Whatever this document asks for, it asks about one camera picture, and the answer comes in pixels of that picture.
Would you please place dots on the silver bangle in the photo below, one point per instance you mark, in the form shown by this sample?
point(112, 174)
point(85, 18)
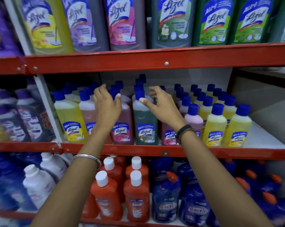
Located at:
point(89, 157)

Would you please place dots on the person's left hand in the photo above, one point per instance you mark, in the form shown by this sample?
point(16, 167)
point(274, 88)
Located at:
point(107, 111)

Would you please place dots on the person's right hand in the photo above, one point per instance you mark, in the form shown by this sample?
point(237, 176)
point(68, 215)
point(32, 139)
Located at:
point(165, 109)

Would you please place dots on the group of orange white-capped bottles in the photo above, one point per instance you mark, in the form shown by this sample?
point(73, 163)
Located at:
point(136, 198)

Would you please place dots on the group of blue-capped cleaner bottles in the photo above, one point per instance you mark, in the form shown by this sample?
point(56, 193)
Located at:
point(215, 125)

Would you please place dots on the large purple cleaner bottle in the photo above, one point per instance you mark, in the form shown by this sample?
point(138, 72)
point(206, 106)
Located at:
point(5, 42)

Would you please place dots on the group of purple-capped dark bottles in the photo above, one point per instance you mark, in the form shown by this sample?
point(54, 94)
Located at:
point(26, 118)

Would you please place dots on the person's left forearm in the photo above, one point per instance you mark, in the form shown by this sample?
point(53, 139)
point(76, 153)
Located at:
point(78, 177)

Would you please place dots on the red metal shelf rack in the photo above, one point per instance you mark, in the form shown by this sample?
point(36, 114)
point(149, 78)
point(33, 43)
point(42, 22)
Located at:
point(142, 59)
point(7, 65)

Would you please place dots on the pile of blue refill pouches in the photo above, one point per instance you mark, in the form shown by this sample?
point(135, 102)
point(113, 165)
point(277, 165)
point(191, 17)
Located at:
point(7, 184)

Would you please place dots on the person's right forearm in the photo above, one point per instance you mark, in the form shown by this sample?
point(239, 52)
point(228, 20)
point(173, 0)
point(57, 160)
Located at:
point(218, 184)

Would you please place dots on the person's left thumb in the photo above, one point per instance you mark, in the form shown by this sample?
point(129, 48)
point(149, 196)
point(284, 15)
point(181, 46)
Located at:
point(118, 100)

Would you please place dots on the black wristband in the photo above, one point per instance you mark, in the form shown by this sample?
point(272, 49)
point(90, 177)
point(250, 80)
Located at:
point(183, 130)

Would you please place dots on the white metal upright post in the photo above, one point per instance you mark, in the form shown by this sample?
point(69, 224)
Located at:
point(47, 106)

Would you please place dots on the group of blue orange-capped bottles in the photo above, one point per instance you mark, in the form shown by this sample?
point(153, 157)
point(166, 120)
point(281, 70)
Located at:
point(194, 200)

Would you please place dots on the person's right thumb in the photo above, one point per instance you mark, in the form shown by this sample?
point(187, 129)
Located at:
point(146, 103)

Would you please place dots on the row of large cleaner bottles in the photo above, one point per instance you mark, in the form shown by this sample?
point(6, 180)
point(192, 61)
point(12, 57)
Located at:
point(173, 21)

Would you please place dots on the white plastic bottle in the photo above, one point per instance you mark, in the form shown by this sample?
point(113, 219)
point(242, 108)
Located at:
point(38, 186)
point(67, 157)
point(53, 164)

